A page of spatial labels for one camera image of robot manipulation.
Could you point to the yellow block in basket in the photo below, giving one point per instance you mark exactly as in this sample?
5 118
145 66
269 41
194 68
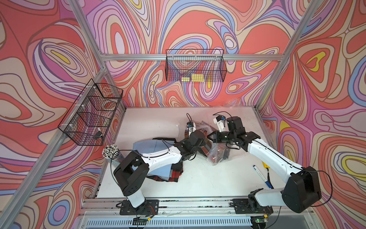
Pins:
193 78

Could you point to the clear plastic vacuum bag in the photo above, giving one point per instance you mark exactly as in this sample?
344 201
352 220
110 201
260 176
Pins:
224 113

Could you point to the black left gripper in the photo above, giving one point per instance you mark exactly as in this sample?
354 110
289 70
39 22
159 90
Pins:
202 142

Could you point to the black wire basket left wall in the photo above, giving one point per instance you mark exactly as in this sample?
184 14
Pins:
88 121

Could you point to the red black plaid shirt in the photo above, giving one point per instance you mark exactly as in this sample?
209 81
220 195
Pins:
174 176

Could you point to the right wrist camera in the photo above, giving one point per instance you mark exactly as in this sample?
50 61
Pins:
220 121

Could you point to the brown multicolour plaid shirt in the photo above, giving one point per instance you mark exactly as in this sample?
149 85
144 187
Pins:
214 152

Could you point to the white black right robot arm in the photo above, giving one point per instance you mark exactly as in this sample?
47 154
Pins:
302 189

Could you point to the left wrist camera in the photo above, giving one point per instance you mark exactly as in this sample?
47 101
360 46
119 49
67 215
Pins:
191 127

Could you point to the blue white marker pen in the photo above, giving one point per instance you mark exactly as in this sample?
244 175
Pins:
262 177

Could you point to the bundle of rods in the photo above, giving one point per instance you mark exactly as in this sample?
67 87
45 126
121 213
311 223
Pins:
113 154

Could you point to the light blue shirt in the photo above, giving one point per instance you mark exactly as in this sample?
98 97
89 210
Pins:
152 146

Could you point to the black wire basket wall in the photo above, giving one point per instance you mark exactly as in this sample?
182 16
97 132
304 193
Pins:
88 121
184 62

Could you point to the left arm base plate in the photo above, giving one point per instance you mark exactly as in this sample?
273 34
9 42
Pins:
149 207

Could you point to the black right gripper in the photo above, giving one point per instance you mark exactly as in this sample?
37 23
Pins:
216 135

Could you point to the black wire basket back wall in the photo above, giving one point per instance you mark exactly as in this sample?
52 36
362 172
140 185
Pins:
184 62

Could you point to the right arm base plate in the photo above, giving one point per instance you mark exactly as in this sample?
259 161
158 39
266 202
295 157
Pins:
249 206

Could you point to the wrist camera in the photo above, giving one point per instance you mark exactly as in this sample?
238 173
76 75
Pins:
191 127
220 121

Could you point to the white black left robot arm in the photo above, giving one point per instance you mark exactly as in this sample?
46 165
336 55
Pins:
132 171

